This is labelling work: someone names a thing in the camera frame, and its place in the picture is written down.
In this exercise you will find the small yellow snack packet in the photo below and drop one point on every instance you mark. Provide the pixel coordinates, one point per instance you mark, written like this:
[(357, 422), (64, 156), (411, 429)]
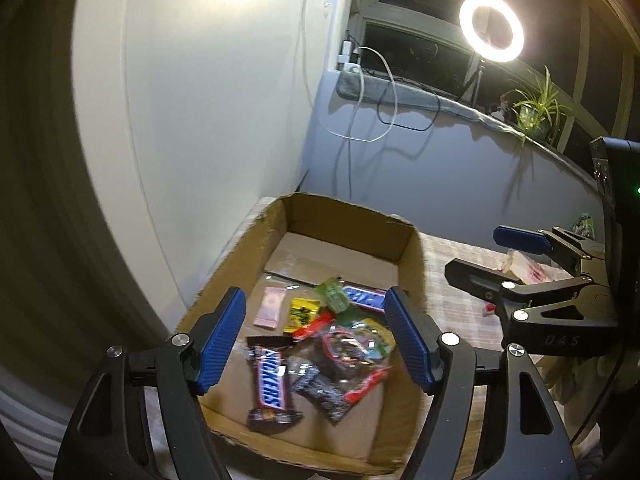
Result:
[(301, 312)]

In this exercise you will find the black snack packet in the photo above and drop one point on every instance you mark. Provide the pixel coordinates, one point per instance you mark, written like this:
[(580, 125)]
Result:
[(320, 390)]

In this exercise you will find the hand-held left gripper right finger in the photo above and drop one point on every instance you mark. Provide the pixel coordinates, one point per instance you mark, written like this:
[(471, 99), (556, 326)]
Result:
[(407, 340)]

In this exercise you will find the blue chocolate bar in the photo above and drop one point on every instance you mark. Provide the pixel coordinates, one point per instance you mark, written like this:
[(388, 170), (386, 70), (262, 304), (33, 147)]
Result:
[(365, 297)]

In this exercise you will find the small red snack packet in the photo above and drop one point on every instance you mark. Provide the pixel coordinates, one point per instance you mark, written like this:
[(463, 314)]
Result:
[(312, 327)]

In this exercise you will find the cardboard box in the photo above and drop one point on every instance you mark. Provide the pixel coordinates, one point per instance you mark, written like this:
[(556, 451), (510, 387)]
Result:
[(380, 435)]

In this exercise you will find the clear wrapped bread pack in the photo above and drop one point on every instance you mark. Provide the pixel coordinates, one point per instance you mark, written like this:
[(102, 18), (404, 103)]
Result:
[(535, 270)]

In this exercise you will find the white framed window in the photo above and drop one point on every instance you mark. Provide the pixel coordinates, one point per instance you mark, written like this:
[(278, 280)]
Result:
[(582, 75)]

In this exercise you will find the pink snack packet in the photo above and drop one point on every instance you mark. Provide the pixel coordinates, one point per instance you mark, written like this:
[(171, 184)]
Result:
[(270, 308)]

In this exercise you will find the green and white bag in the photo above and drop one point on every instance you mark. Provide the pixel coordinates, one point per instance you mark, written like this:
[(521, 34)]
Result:
[(584, 225)]

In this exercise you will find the grey windowsill cloth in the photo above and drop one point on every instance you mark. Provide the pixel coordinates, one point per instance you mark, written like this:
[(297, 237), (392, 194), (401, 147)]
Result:
[(415, 95)]

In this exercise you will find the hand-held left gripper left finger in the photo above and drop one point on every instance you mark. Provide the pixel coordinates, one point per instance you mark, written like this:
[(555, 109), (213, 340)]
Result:
[(222, 340)]

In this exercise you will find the beige cloth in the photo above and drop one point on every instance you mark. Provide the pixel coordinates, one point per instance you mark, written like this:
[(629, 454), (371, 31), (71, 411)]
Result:
[(585, 380)]

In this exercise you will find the white power adapter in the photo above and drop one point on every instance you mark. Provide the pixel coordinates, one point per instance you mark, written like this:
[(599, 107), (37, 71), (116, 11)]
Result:
[(347, 57)]

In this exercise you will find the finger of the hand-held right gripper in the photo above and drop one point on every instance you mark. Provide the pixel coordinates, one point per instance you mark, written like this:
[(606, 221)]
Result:
[(540, 330), (520, 240)]

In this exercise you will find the small green snack packet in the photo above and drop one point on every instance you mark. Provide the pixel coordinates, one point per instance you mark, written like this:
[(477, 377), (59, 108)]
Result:
[(334, 295)]

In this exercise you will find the plaid tablecloth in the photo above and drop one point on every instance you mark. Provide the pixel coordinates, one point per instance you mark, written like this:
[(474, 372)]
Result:
[(450, 260)]

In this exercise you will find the potted spider plant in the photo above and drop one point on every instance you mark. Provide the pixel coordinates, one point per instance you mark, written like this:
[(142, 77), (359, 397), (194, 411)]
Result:
[(535, 110)]

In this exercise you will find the brown chocolate bar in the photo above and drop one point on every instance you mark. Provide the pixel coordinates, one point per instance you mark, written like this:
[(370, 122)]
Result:
[(272, 385)]

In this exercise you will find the clear red-edged snack packet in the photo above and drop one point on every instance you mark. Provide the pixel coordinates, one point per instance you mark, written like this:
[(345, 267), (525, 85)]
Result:
[(350, 355)]

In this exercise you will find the small red and white candy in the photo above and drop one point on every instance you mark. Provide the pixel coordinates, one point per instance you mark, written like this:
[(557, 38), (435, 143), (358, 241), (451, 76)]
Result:
[(488, 310)]

